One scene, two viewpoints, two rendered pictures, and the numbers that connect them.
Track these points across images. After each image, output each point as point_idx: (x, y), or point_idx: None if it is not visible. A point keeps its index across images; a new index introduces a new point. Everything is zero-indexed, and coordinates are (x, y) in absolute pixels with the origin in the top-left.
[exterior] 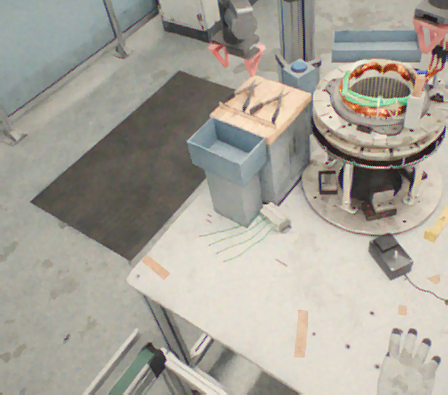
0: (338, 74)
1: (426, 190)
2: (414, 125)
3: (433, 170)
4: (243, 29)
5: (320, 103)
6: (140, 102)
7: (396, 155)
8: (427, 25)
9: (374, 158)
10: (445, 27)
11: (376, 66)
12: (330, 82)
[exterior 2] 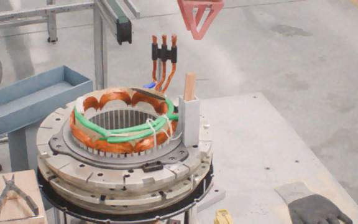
0: (48, 132)
1: None
2: (196, 138)
3: (177, 216)
4: None
5: (69, 167)
6: None
7: (198, 182)
8: (202, 3)
9: (173, 200)
10: (219, 0)
11: (94, 101)
12: (53, 142)
